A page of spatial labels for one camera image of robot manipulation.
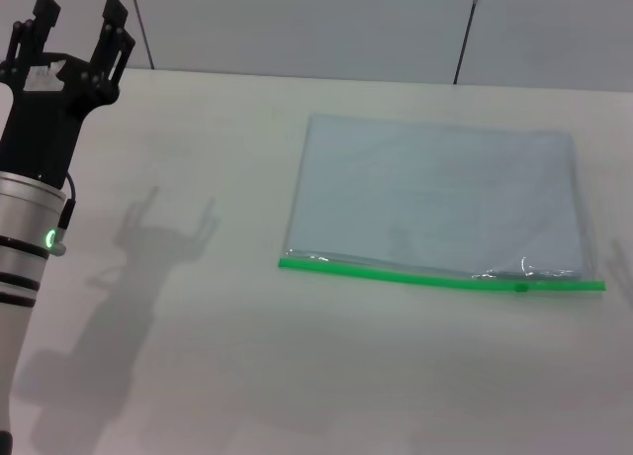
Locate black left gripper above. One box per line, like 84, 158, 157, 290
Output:
0, 0, 137, 188

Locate white paper sheets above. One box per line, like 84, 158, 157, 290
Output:
288, 115, 586, 279

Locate clear green-zipper document bag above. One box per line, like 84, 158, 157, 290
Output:
278, 112, 607, 295

